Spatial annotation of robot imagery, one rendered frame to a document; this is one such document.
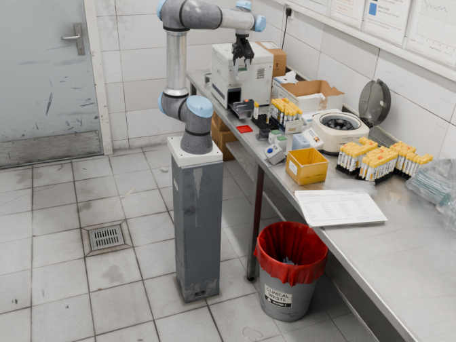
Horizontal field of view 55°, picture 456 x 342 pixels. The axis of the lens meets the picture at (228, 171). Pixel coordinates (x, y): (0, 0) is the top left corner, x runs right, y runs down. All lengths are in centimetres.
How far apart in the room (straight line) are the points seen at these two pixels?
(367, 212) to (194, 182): 77
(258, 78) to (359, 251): 127
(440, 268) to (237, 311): 121
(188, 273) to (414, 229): 116
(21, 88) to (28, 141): 44
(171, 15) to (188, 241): 106
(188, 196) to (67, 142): 194
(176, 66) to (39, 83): 184
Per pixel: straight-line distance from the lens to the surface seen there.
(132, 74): 370
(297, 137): 203
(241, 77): 233
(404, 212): 185
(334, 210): 173
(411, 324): 142
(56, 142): 380
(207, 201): 208
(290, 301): 232
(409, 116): 220
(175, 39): 189
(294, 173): 187
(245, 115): 236
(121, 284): 265
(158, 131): 394
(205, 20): 180
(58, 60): 355
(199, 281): 241
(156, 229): 298
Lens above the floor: 188
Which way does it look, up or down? 32 degrees down
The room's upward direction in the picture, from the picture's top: 2 degrees clockwise
